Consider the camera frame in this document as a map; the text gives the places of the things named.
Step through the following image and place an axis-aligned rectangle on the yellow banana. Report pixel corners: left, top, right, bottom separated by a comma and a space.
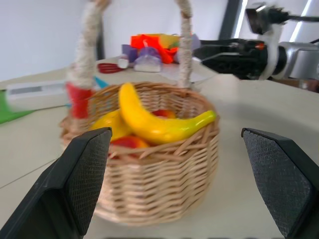
118, 82, 217, 145

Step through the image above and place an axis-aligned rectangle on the clear purple bag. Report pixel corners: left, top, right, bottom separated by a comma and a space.
134, 47, 163, 73

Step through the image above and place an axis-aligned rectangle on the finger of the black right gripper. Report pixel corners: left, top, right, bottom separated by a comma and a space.
193, 38, 240, 56
201, 55, 240, 76

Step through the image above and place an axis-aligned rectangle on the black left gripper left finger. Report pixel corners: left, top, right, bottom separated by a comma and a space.
0, 127, 113, 239

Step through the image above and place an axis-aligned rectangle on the white rectangular tray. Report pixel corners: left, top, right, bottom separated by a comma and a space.
5, 80, 70, 112

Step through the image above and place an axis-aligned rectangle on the green mat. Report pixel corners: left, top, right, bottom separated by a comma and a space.
0, 89, 37, 125

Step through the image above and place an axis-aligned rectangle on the red and yellow apple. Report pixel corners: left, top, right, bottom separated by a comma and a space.
152, 109, 176, 120

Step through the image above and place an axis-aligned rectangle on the wicker basket with rope handle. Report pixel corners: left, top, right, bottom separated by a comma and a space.
59, 0, 221, 228

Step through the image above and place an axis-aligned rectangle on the red round lid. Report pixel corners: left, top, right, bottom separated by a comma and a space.
97, 62, 126, 74

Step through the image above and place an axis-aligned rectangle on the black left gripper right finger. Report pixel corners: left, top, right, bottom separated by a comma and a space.
241, 127, 319, 239

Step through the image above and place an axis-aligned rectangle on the yellow mango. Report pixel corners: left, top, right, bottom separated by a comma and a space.
89, 109, 133, 142

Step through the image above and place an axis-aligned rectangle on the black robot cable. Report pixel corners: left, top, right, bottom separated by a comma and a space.
284, 12, 319, 22

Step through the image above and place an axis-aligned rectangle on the red and yellow peach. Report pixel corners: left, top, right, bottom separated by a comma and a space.
109, 135, 151, 160

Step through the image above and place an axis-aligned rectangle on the purple box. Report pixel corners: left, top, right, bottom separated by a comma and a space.
121, 44, 139, 62

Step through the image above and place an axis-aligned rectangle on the red ribbon on basket handle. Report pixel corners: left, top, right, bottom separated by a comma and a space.
65, 83, 95, 120

